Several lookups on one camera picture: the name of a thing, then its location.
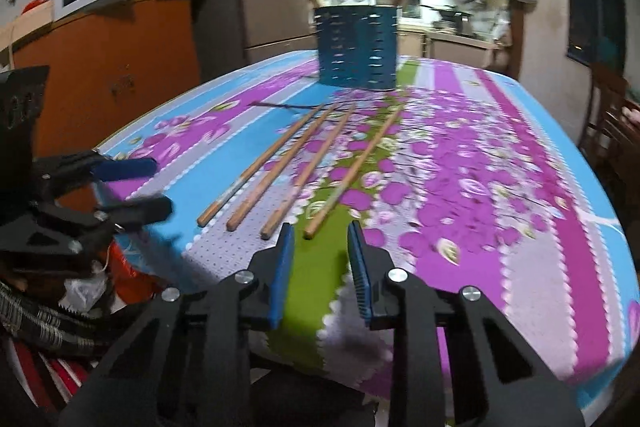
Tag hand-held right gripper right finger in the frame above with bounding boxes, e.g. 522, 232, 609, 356
346, 220, 587, 427

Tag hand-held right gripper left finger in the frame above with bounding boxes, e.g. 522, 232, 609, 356
59, 222, 297, 427

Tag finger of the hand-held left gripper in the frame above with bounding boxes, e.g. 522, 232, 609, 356
31, 150, 159, 198
36, 195, 174, 254

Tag brown wooden chopstick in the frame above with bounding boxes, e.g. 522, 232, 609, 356
196, 103, 326, 228
225, 103, 341, 232
303, 107, 404, 241
259, 102, 359, 241

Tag blue perforated utensil holder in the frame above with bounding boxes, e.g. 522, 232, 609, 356
313, 5, 400, 91

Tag red plastic object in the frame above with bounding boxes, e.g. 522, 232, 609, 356
106, 241, 167, 304

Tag clear plastic bag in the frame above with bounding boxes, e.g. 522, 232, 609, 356
64, 276, 108, 310

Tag orange wooden cabinet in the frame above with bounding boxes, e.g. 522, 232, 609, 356
9, 0, 212, 160

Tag floral striped tablecloth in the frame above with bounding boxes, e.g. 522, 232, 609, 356
94, 49, 640, 427

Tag dark plaid clothing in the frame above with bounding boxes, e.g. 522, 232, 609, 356
0, 277, 118, 350

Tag red striped cloth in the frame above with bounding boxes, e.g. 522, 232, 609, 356
0, 336, 93, 415

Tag black wok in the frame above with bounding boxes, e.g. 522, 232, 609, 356
420, 4, 466, 22

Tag wooden chair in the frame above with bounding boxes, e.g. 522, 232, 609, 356
579, 61, 640, 190

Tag dark window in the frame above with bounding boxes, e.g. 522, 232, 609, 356
561, 0, 627, 68

